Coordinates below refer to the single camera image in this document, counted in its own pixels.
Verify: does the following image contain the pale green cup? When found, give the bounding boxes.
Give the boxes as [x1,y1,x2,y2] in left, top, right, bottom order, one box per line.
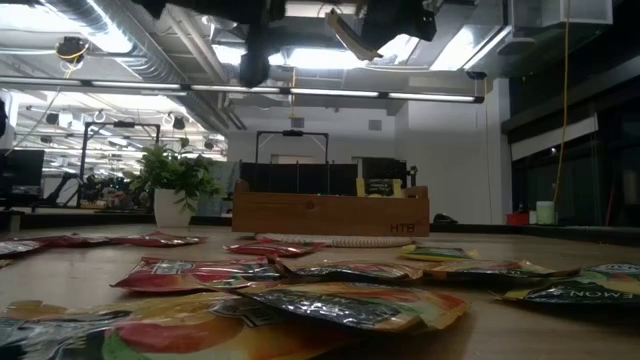
[535,200,557,226]

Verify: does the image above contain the green potted plant white pot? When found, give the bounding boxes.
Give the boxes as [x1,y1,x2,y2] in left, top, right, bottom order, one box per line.
[122,142,226,230]

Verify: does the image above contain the black background rig frame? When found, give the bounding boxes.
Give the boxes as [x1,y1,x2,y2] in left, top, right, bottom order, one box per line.
[76,120,162,209]
[254,129,331,196]

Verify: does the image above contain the yellow hanging cable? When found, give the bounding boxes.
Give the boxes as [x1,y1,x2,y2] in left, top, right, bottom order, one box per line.
[551,0,572,204]

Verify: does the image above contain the long ceiling light strip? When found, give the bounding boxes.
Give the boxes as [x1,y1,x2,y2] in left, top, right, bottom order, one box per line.
[0,75,486,105]

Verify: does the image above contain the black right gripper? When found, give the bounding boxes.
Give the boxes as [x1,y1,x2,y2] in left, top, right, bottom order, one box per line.
[359,0,437,51]

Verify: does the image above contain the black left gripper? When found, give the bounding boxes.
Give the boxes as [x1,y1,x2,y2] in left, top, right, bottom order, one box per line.
[133,0,287,26]

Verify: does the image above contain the wooden tea organizer box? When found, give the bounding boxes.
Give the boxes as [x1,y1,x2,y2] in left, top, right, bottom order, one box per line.
[231,178,431,238]

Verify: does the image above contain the black computer monitor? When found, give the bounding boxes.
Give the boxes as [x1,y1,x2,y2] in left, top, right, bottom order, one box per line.
[359,156,409,190]
[0,148,46,209]

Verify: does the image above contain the round woven placemat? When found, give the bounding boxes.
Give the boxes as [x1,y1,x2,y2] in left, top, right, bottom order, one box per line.
[253,231,415,249]

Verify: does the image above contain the black aluminium rig frame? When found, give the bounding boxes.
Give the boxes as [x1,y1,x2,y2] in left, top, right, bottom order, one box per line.
[0,209,640,247]

